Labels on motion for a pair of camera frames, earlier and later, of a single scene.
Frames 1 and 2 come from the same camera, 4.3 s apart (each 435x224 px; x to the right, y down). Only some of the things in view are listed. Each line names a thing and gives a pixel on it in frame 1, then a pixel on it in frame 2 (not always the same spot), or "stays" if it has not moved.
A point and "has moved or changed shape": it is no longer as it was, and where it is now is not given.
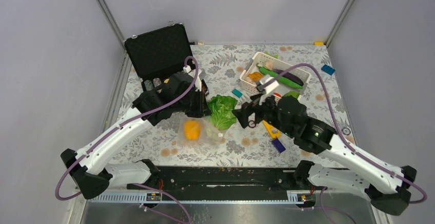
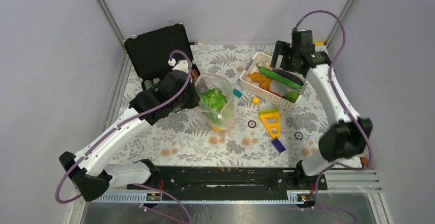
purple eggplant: [291, 77] stays
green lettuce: [221, 110] has moved or changed shape
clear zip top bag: [198, 131] -> [215, 101]
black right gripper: [248, 108] -> [282, 48]
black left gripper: [202, 109] stays
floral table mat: [235, 73] stays
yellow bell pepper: [192, 128] -> [217, 129]
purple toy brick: [277, 143] stays
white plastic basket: [273, 76] stays
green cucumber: [272, 74] stays
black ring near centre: [252, 127] stays
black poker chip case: [159, 53] stays
